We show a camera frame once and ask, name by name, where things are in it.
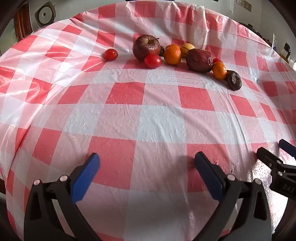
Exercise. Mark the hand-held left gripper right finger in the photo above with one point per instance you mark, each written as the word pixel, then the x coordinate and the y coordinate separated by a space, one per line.
pixel 208 178

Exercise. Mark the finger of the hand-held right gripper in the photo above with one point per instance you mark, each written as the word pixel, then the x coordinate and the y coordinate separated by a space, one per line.
pixel 288 147
pixel 268 157

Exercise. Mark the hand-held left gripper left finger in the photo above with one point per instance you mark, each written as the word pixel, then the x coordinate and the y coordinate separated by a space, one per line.
pixel 85 179

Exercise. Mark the dark wrinkled passion fruit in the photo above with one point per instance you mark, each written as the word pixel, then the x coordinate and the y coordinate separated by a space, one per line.
pixel 234 80
pixel 162 51

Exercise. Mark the small mandarin orange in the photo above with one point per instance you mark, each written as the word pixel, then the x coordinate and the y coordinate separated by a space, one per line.
pixel 219 70

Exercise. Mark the red cherry tomato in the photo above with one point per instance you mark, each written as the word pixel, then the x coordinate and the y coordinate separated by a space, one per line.
pixel 110 54
pixel 153 61
pixel 217 60

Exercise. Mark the dark red wrinkled fruit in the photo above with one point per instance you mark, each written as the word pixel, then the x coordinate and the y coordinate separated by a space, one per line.
pixel 198 60

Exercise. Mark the large orange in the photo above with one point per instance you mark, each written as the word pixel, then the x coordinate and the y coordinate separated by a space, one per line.
pixel 173 55

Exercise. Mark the yellow striped pepino melon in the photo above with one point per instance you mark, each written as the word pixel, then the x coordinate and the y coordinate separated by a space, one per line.
pixel 187 49

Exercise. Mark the red apple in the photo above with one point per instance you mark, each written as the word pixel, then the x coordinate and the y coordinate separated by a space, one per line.
pixel 146 47

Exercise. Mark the red white checked tablecloth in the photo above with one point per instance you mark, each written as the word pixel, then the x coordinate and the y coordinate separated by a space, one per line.
pixel 148 115

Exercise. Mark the dark bottle with yellow label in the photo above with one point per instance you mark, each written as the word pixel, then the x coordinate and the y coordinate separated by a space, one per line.
pixel 285 52

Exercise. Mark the white carton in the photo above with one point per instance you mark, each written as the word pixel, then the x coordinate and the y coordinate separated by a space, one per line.
pixel 274 41

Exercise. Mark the dark lidded pot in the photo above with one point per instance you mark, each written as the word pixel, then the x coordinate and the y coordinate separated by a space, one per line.
pixel 254 29

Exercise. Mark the wall socket plate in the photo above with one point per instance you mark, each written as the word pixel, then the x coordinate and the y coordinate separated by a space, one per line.
pixel 239 2
pixel 248 5

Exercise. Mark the brown wooden door frame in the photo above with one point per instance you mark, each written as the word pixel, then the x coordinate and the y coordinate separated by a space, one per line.
pixel 23 22

